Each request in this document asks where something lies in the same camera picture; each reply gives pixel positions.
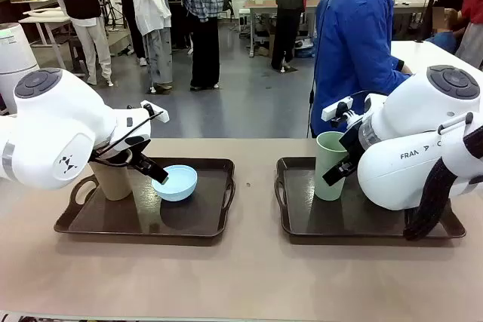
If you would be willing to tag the black tripod pole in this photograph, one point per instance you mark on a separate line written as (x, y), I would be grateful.
(430, 5)

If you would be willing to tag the person in red jacket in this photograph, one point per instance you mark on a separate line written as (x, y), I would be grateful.
(471, 9)

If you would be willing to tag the white side table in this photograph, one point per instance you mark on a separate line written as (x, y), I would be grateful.
(434, 54)

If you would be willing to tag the person in white coat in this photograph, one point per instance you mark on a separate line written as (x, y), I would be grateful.
(154, 16)

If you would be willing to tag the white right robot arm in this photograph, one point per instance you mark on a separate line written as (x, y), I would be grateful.
(411, 148)

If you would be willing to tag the person in blue shirt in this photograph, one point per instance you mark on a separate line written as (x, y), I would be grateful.
(351, 35)

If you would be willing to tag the person in plaid shirt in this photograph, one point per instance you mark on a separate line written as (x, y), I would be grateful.
(203, 16)

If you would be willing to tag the person's left hand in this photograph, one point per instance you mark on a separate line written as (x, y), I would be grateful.
(406, 69)

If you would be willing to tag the white background work table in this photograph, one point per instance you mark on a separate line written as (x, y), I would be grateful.
(45, 20)

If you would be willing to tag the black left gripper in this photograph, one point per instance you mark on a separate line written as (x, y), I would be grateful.
(134, 143)

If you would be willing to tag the dark brown serving tray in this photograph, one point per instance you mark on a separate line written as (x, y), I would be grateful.
(113, 220)
(339, 220)

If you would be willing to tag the pale green tall cup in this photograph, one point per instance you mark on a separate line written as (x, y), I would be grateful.
(326, 163)

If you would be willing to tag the light blue bowl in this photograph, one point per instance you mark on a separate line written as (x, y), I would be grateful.
(181, 186)

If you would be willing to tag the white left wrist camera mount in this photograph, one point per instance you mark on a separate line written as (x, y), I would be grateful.
(156, 112)

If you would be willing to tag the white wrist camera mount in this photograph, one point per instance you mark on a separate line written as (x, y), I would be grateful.
(337, 109)
(156, 112)

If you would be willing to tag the person in dark jacket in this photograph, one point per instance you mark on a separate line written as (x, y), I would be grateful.
(290, 5)

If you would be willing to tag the person in black top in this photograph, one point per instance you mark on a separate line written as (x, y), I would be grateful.
(83, 5)

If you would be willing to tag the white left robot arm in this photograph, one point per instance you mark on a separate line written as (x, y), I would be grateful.
(49, 129)

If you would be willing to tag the tan brown tall cup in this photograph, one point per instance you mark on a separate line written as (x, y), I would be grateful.
(113, 182)

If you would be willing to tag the person in grey top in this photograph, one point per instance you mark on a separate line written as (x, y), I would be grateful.
(130, 16)

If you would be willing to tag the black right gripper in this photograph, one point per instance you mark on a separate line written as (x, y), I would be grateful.
(351, 145)

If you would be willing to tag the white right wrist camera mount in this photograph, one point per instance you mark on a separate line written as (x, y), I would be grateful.
(337, 109)

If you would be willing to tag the black office chair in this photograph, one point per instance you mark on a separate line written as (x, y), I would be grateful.
(227, 1)

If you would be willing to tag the brown background work table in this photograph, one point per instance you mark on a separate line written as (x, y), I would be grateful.
(260, 16)

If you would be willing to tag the seated person in blue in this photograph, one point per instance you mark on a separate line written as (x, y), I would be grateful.
(445, 31)

